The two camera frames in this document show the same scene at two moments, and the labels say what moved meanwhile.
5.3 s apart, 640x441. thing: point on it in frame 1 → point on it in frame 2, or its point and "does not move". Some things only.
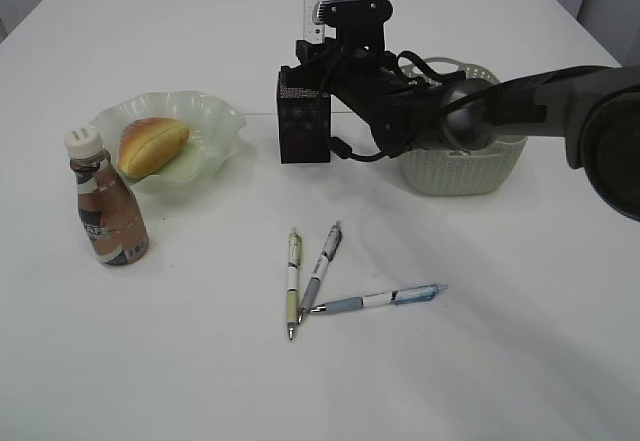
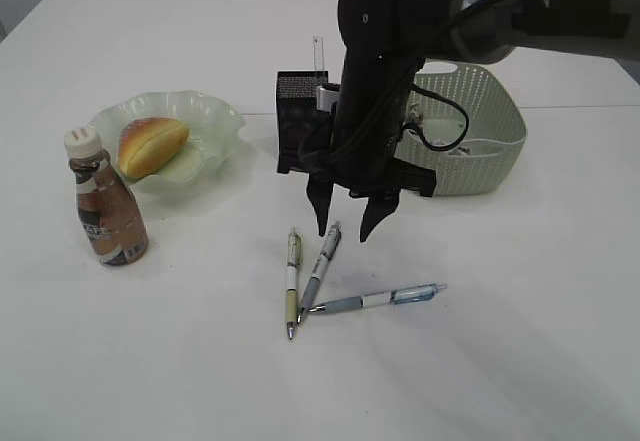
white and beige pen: x=294 y=257 does not move
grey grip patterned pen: x=331 y=246 does not move
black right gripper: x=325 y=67 → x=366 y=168
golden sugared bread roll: x=146 y=142 does not move
